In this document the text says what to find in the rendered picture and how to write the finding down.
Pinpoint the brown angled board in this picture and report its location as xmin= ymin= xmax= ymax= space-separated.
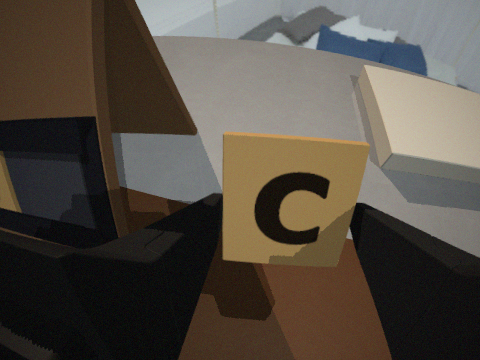
xmin=0 ymin=0 xmax=197 ymax=249

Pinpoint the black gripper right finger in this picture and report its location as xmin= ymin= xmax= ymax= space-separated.
xmin=349 ymin=203 xmax=480 ymax=360

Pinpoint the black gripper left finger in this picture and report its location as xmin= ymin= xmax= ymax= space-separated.
xmin=0 ymin=193 xmax=223 ymax=360

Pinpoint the tan tile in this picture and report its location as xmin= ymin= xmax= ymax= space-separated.
xmin=223 ymin=132 xmax=371 ymax=268
xmin=0 ymin=151 xmax=21 ymax=213

